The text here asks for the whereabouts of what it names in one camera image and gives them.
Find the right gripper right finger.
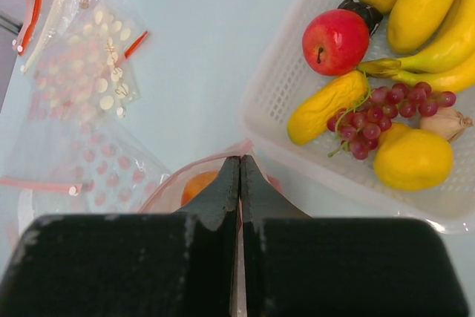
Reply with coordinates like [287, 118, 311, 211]
[240, 155, 469, 316]

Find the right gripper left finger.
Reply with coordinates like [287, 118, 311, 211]
[1, 157, 240, 316]

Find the clear pink-zip bag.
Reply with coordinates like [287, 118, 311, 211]
[139, 139, 282, 213]

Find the large red meat slab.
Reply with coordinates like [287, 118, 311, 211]
[180, 170, 218, 206]

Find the clear bag near front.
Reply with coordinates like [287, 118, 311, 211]
[1, 120, 169, 223]

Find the pile of dotted zip bags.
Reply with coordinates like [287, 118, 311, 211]
[13, 0, 148, 121]

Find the small yellow corn piece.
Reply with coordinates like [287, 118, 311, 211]
[287, 70, 369, 146]

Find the purple grape bunch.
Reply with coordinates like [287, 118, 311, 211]
[327, 82, 456, 160]

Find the white plastic fruit basket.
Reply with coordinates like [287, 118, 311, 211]
[239, 0, 474, 234]

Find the beige garlic bulb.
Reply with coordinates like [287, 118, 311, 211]
[419, 107, 474, 143]

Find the red apple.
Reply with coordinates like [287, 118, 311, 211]
[301, 9, 370, 76]

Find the yellow banana bunch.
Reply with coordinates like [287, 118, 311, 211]
[357, 0, 474, 93]

